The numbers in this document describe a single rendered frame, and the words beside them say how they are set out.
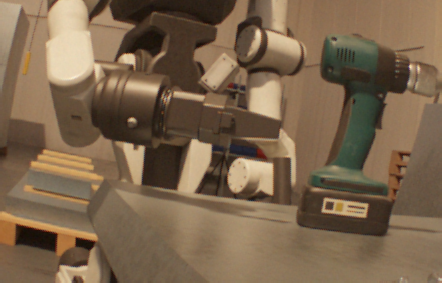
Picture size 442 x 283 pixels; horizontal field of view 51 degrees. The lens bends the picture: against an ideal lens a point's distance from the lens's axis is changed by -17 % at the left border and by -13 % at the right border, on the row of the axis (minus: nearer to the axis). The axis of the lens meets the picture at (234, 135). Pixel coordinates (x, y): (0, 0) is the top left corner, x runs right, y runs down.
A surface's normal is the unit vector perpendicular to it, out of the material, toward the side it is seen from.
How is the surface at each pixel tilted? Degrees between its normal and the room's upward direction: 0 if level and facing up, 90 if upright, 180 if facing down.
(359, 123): 90
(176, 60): 84
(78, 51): 49
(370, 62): 91
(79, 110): 139
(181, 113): 90
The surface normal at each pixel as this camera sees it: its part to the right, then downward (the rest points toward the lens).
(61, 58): 0.06, -0.67
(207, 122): -0.07, -0.04
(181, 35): 0.47, -0.04
